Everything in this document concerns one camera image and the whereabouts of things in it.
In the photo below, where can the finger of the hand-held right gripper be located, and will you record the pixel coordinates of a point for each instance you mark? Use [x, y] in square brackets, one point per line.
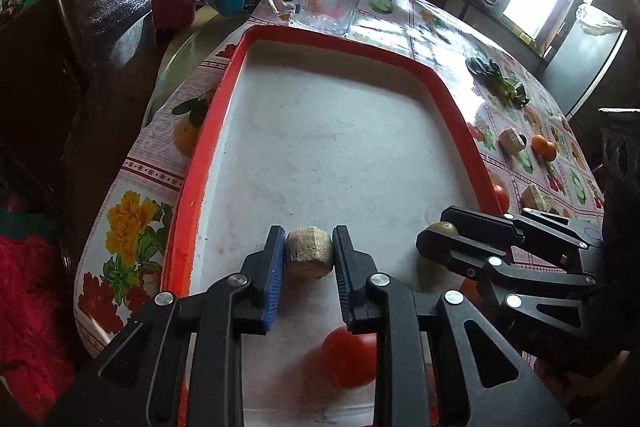
[475, 223]
[452, 249]

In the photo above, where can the green round fruit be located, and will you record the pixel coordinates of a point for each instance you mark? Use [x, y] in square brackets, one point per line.
[442, 228]

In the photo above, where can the red-rimmed white tray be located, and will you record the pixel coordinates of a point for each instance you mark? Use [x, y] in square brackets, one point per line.
[325, 132]

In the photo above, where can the brown kiwi half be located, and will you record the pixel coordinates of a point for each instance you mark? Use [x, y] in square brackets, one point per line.
[310, 252]

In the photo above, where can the floral plastic tablecloth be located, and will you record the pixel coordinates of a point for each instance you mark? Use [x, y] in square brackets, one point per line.
[145, 177]

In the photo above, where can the green leafy vegetable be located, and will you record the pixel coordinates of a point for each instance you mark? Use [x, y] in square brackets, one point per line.
[500, 79]

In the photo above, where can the cut kiwi piece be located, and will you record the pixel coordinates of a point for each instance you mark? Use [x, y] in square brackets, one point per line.
[537, 199]
[511, 141]

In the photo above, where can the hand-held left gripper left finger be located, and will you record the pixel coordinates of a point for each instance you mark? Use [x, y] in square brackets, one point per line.
[274, 278]

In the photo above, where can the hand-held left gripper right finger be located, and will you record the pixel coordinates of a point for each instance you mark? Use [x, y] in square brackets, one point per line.
[341, 279]

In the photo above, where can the red tomato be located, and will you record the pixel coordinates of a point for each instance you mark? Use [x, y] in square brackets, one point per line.
[501, 198]
[347, 359]

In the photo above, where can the red knitted cloth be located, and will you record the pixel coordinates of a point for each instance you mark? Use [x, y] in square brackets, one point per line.
[30, 322]

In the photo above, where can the grey refrigerator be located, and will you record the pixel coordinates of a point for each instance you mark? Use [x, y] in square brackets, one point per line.
[582, 67]

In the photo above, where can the white kettle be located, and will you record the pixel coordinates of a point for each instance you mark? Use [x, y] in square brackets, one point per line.
[500, 2]

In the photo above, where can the white plastic bag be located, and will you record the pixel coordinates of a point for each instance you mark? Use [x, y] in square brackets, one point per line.
[597, 18]

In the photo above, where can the orange tangerine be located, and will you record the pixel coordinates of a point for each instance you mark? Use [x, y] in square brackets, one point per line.
[544, 147]

